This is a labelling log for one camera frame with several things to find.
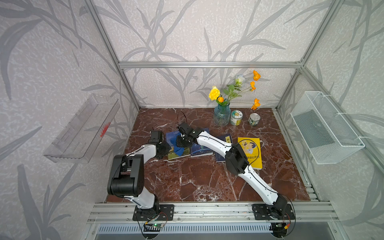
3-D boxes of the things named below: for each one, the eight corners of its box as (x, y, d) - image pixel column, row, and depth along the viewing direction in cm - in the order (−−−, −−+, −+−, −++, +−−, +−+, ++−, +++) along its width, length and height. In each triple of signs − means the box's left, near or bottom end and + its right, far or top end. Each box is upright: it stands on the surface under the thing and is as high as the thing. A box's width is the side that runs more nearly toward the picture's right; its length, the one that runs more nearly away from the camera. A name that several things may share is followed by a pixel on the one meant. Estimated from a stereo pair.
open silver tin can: (249, 126, 111) (251, 121, 107) (247, 117, 117) (249, 112, 112) (259, 126, 111) (261, 121, 107) (256, 117, 117) (259, 112, 112)
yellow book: (243, 169, 90) (244, 167, 87) (237, 140, 104) (238, 137, 101) (265, 169, 90) (268, 167, 87) (257, 140, 104) (259, 137, 101)
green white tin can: (230, 125, 111) (232, 118, 105) (229, 117, 116) (231, 110, 110) (241, 125, 111) (243, 118, 105) (239, 117, 116) (241, 110, 110)
